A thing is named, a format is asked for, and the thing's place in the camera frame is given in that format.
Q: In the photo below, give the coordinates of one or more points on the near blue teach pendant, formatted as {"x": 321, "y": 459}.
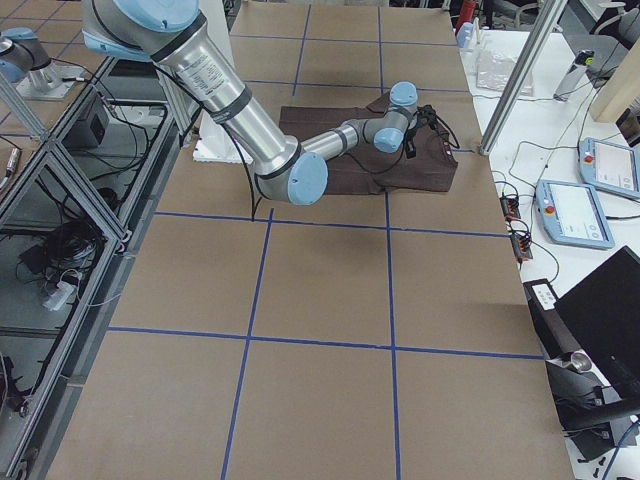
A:
{"x": 572, "y": 215}

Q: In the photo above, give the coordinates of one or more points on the metal cup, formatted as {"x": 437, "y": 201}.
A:
{"x": 576, "y": 361}

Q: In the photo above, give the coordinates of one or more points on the orange black connector strip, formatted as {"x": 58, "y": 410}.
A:
{"x": 518, "y": 230}

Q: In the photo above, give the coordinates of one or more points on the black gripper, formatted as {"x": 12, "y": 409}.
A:
{"x": 411, "y": 141}

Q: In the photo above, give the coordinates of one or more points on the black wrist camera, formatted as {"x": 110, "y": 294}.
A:
{"x": 427, "y": 116}

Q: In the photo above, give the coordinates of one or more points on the silver foil bag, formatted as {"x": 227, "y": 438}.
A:
{"x": 493, "y": 70}

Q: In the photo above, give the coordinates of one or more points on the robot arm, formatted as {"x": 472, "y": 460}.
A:
{"x": 174, "y": 34}

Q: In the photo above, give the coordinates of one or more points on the brown t-shirt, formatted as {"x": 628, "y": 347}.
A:
{"x": 364, "y": 170}

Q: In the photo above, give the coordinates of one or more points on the red cylinder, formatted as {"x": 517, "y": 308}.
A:
{"x": 467, "y": 11}

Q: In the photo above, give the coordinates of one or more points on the aluminium frame rack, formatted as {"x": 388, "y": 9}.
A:
{"x": 83, "y": 166}

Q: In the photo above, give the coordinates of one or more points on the far blue teach pendant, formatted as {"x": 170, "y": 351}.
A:
{"x": 609, "y": 167}

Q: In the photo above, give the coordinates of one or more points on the blue plastic cup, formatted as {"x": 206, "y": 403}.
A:
{"x": 464, "y": 36}

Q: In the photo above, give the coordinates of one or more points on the aluminium frame post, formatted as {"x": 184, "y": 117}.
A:
{"x": 549, "y": 14}

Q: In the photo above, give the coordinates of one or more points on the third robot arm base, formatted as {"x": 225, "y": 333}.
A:
{"x": 26, "y": 64}

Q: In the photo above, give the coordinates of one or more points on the black monitor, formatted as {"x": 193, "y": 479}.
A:
{"x": 602, "y": 314}

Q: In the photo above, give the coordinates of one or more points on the blue teach pendant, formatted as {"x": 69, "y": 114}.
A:
{"x": 609, "y": 167}
{"x": 572, "y": 215}

